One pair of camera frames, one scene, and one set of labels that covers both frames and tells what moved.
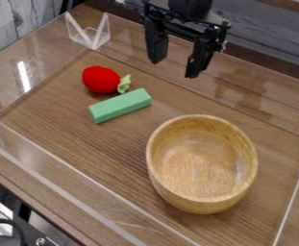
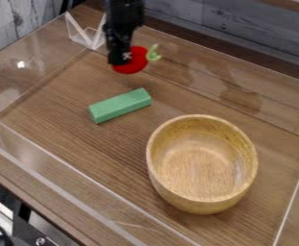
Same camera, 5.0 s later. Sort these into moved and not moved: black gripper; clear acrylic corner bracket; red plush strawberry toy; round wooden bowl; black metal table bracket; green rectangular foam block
Moved: red plush strawberry toy; black gripper
Not moved: green rectangular foam block; black metal table bracket; round wooden bowl; clear acrylic corner bracket
